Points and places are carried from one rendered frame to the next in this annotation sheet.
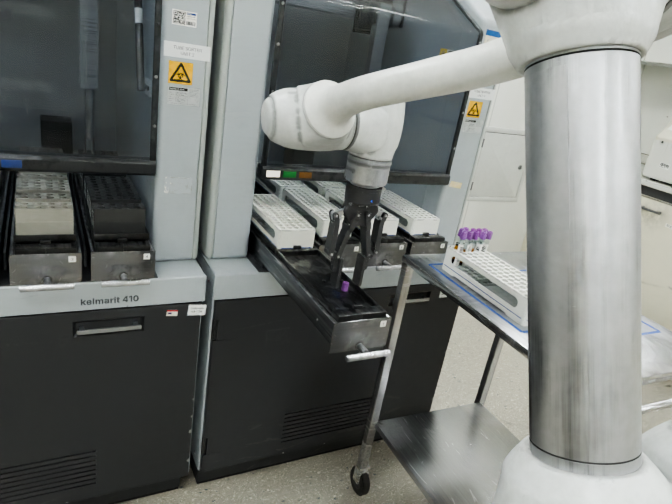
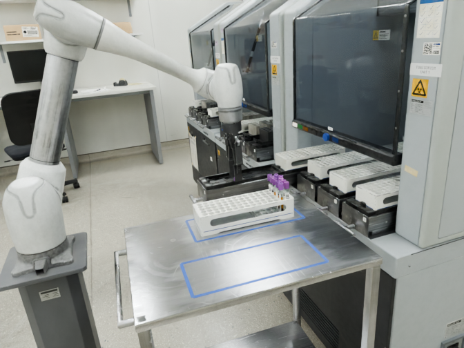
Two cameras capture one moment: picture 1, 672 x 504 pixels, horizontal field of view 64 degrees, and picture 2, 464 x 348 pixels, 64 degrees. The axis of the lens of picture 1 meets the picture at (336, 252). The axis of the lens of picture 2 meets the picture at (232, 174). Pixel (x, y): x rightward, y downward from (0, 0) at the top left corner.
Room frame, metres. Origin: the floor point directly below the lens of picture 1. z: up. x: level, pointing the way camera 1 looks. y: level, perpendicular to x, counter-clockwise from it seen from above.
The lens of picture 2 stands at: (1.37, -1.40, 1.35)
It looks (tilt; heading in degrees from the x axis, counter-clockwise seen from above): 20 degrees down; 102
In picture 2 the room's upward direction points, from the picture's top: 4 degrees counter-clockwise
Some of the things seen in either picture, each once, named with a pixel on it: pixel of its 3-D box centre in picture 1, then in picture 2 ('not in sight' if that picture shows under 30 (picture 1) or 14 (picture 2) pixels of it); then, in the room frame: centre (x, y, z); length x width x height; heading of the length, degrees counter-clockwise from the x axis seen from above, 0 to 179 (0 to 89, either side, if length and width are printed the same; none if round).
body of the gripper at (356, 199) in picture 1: (360, 204); (232, 132); (1.09, -0.03, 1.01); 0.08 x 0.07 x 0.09; 121
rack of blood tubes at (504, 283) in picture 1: (497, 281); (244, 210); (1.18, -0.39, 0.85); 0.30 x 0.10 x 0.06; 29
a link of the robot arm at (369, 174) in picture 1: (367, 170); (230, 114); (1.09, -0.03, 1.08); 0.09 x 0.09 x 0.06
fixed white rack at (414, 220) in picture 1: (399, 212); (401, 190); (1.68, -0.18, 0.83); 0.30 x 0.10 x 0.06; 31
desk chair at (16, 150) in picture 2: not in sight; (36, 145); (-1.11, 1.54, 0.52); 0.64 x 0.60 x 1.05; 141
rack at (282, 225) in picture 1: (275, 221); (310, 157); (1.39, 0.18, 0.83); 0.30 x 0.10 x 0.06; 31
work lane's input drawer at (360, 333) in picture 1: (299, 266); (273, 176); (1.23, 0.08, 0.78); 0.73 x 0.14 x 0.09; 31
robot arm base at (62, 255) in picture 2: not in sight; (43, 252); (0.52, -0.48, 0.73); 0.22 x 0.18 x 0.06; 121
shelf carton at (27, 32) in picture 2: not in sight; (23, 32); (-1.57, 2.31, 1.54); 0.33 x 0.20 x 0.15; 38
